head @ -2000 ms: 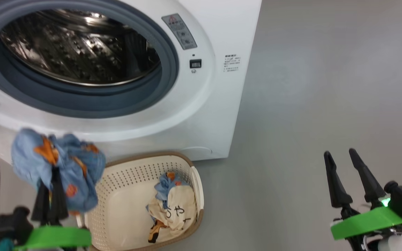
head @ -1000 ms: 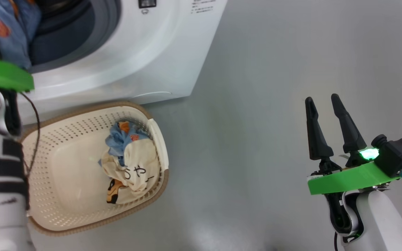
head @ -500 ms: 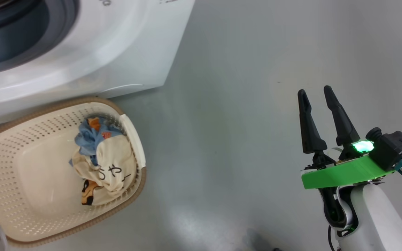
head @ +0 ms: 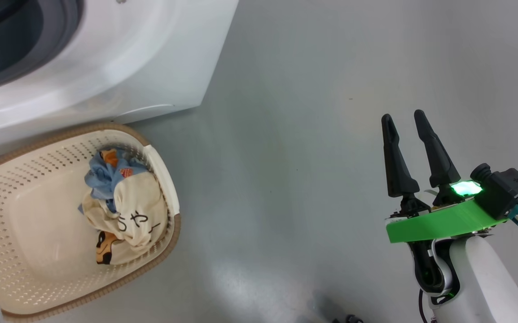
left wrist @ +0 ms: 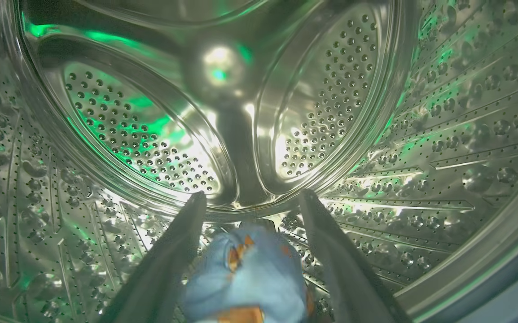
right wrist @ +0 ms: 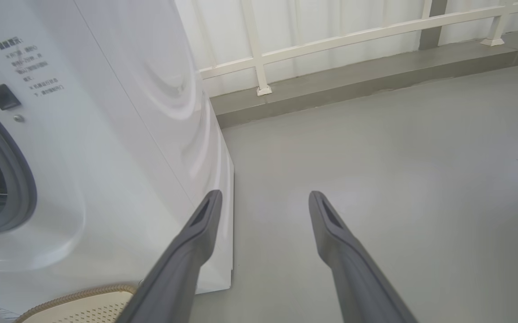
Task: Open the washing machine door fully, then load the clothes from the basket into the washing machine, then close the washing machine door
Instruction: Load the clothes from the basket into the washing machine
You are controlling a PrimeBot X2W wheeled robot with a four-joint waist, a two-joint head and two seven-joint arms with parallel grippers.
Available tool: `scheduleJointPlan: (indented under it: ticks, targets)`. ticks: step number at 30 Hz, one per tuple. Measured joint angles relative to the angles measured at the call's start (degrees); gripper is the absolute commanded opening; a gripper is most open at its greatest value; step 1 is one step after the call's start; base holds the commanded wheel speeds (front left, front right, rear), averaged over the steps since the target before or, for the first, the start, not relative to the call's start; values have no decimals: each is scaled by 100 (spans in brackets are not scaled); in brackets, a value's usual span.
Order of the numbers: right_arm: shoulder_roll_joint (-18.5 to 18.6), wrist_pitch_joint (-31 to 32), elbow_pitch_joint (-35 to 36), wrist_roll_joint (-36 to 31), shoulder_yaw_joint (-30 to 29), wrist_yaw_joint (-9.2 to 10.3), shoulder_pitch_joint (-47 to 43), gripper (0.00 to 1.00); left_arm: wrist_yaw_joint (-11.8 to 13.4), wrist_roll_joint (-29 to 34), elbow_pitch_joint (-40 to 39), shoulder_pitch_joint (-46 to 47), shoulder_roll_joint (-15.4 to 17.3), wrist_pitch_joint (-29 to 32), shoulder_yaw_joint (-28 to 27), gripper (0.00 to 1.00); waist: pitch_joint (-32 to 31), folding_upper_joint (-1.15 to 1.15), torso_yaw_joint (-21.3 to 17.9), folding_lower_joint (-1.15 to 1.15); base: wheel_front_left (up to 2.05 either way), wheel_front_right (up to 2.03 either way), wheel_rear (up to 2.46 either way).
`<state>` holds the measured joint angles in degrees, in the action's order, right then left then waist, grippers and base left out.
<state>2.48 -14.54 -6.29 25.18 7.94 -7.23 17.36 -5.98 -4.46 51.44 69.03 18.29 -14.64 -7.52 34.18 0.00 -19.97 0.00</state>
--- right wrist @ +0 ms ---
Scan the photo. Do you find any white metal railing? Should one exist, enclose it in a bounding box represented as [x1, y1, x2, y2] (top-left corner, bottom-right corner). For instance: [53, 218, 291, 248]
[196, 0, 518, 96]

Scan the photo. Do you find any grey rubber door seal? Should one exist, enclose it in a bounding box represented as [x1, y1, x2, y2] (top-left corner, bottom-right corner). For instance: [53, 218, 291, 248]
[0, 92, 38, 236]

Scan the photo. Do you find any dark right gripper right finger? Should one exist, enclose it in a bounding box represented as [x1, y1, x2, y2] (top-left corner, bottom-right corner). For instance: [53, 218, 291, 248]
[308, 191, 417, 323]

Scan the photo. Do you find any printed text notice label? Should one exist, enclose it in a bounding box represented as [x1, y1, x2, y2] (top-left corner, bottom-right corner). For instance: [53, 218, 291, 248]
[0, 38, 65, 97]

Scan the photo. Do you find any white front-load washing machine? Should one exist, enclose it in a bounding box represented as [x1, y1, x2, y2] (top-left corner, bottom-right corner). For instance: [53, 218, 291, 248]
[0, 0, 235, 315]

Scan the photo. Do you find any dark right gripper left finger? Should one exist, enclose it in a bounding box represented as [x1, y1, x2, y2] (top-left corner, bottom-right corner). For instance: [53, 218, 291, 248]
[115, 190, 223, 323]

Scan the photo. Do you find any cream perforated laundry basket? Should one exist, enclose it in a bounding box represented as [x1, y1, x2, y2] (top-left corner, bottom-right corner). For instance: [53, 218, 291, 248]
[14, 284, 139, 323]

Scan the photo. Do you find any black door lock socket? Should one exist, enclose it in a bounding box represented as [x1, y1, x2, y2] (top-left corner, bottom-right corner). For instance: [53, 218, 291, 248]
[0, 84, 22, 111]

